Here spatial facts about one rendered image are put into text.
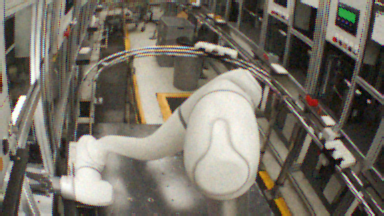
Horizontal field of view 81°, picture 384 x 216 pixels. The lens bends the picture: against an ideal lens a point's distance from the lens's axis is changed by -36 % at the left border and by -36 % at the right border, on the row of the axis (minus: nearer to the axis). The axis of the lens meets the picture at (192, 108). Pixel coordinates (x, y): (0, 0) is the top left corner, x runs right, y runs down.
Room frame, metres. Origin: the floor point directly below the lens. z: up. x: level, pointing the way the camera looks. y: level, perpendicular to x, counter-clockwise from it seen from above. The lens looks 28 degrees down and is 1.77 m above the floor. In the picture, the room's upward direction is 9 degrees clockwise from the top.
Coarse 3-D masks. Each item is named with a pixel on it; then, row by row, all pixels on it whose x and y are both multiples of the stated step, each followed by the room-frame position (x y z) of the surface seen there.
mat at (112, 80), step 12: (108, 24) 6.69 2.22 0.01; (108, 36) 5.67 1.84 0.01; (120, 36) 5.70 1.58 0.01; (108, 48) 4.93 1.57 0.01; (120, 48) 4.96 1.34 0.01; (108, 60) 4.36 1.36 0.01; (120, 60) 4.41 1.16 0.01; (108, 72) 3.91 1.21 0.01; (120, 72) 3.96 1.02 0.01; (96, 84) 3.50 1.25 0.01; (108, 84) 3.54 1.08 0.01; (120, 84) 3.59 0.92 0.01; (96, 96) 3.19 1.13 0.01; (108, 96) 3.23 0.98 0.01; (120, 96) 3.28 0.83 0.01; (96, 108) 2.91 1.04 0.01; (108, 108) 2.96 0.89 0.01; (120, 108) 3.01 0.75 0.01; (132, 108) 3.06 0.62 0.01; (96, 120) 2.68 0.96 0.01; (108, 120) 2.73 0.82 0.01; (120, 120) 2.77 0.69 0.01; (132, 120) 2.82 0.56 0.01; (144, 120) 2.87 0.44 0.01
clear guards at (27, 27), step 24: (24, 0) 0.60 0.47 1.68; (24, 24) 0.61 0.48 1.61; (48, 24) 0.93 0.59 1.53; (24, 48) 0.61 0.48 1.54; (24, 72) 0.61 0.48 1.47; (48, 72) 0.96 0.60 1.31; (24, 96) 0.59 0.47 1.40; (48, 96) 0.95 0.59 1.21; (24, 120) 0.56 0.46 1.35; (48, 120) 0.90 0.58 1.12; (24, 144) 0.51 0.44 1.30; (24, 192) 0.40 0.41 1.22
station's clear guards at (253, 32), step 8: (224, 0) 4.21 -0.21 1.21; (232, 0) 4.58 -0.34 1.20; (248, 0) 3.50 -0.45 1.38; (256, 0) 3.31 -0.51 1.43; (264, 0) 3.14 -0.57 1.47; (216, 8) 4.45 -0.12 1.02; (224, 8) 4.17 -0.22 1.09; (248, 8) 3.48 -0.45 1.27; (256, 8) 3.29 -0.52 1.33; (224, 16) 4.14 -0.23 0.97; (248, 16) 3.45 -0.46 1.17; (256, 16) 3.27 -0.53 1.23; (248, 24) 3.43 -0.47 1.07; (256, 24) 3.25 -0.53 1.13; (248, 32) 3.40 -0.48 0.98; (256, 32) 3.22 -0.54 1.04; (256, 40) 3.20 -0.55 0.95
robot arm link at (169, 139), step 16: (176, 112) 0.68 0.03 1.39; (160, 128) 0.68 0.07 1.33; (176, 128) 0.65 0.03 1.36; (80, 144) 0.83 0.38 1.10; (96, 144) 0.81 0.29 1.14; (112, 144) 0.76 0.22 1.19; (128, 144) 0.71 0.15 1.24; (144, 144) 0.68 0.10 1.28; (160, 144) 0.65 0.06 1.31; (176, 144) 0.65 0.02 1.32; (80, 160) 0.77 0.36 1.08; (96, 160) 0.78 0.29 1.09; (144, 160) 0.68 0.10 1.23
